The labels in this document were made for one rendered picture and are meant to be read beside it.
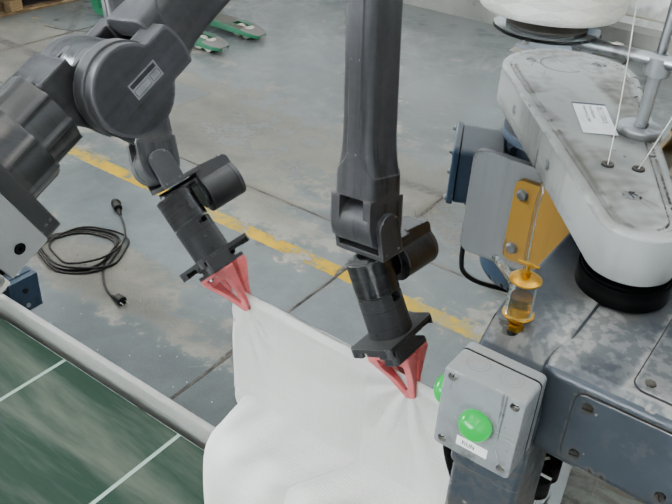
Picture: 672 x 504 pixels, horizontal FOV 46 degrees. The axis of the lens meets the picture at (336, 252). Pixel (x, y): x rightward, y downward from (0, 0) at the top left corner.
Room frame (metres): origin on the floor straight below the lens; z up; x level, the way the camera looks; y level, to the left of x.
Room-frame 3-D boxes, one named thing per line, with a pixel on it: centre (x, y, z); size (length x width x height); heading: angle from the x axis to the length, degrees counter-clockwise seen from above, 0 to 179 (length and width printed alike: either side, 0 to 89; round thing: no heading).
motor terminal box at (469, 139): (1.04, -0.20, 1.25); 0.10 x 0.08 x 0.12; 171
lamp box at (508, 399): (0.51, -0.14, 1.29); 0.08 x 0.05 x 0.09; 56
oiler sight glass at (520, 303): (0.57, -0.17, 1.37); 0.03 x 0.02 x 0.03; 56
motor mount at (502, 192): (0.92, -0.31, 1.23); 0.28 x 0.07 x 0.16; 56
